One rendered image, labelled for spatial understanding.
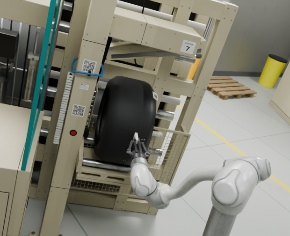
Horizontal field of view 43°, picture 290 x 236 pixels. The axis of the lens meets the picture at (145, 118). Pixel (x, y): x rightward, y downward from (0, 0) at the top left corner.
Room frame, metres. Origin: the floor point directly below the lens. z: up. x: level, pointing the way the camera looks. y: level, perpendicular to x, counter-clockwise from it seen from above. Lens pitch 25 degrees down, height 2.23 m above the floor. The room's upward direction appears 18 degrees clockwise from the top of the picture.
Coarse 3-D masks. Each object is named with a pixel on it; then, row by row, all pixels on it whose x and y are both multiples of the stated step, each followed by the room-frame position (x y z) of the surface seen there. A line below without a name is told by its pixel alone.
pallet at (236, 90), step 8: (216, 80) 7.41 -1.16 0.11; (224, 80) 7.60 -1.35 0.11; (232, 80) 7.82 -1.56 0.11; (208, 88) 6.99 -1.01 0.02; (216, 88) 6.86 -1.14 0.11; (224, 88) 7.02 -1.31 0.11; (232, 88) 7.21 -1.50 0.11; (240, 88) 7.39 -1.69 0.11; (248, 88) 7.58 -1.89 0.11; (224, 96) 6.71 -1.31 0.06; (240, 96) 7.08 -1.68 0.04; (248, 96) 7.37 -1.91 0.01
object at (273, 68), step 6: (270, 54) 8.84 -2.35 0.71; (270, 60) 8.62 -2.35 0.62; (276, 60) 8.54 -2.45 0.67; (282, 60) 8.56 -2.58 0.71; (264, 66) 8.75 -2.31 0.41; (270, 66) 8.58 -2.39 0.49; (276, 66) 8.53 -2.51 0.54; (282, 66) 8.57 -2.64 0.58; (264, 72) 8.65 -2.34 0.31; (270, 72) 8.56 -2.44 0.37; (276, 72) 8.54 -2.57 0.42; (264, 78) 8.60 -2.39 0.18; (270, 78) 8.55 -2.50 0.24; (276, 78) 8.59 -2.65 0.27; (264, 84) 8.57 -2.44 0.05; (270, 84) 8.56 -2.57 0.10
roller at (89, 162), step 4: (84, 160) 1.94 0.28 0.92; (88, 160) 1.95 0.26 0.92; (92, 160) 1.96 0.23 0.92; (96, 160) 1.98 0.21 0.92; (84, 164) 1.94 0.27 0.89; (88, 164) 1.94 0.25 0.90; (92, 164) 1.95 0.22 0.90; (96, 164) 1.96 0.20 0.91; (100, 164) 1.96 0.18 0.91; (104, 164) 1.97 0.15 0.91; (108, 164) 1.98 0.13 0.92; (112, 164) 1.99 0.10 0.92; (116, 164) 2.01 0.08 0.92; (120, 164) 2.02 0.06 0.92; (108, 168) 1.98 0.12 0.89; (112, 168) 1.99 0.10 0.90; (116, 168) 1.99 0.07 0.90; (120, 168) 2.00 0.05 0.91; (124, 168) 2.01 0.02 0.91; (128, 168) 2.02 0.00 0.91
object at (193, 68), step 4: (196, 56) 6.53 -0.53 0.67; (200, 56) 6.62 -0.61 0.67; (196, 60) 6.54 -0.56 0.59; (192, 64) 6.52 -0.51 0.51; (196, 64) 6.58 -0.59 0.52; (192, 68) 6.54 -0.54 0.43; (196, 68) 6.67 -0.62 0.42; (192, 72) 6.56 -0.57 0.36; (188, 76) 6.54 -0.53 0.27; (192, 76) 6.61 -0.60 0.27
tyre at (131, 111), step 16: (112, 80) 2.15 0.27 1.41; (128, 80) 2.14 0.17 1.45; (112, 96) 1.98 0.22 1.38; (128, 96) 1.99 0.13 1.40; (144, 96) 2.04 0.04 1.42; (112, 112) 1.91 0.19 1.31; (128, 112) 1.92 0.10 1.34; (144, 112) 1.96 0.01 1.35; (96, 128) 2.22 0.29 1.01; (112, 128) 1.87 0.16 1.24; (128, 128) 1.89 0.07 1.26; (144, 128) 1.92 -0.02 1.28; (96, 144) 2.07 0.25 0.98; (112, 144) 1.86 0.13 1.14; (128, 144) 1.88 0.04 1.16; (144, 144) 1.91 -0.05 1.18; (112, 160) 1.92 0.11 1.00; (128, 160) 1.92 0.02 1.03
